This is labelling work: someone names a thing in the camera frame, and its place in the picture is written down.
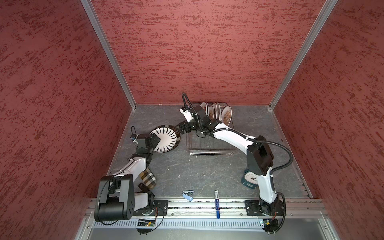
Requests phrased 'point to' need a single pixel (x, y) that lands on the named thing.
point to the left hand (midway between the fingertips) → (154, 142)
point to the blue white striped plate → (169, 138)
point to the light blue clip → (188, 195)
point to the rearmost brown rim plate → (227, 115)
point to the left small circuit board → (145, 222)
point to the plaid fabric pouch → (148, 178)
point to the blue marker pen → (217, 201)
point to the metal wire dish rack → (200, 146)
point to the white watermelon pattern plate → (205, 106)
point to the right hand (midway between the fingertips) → (181, 125)
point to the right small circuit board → (270, 225)
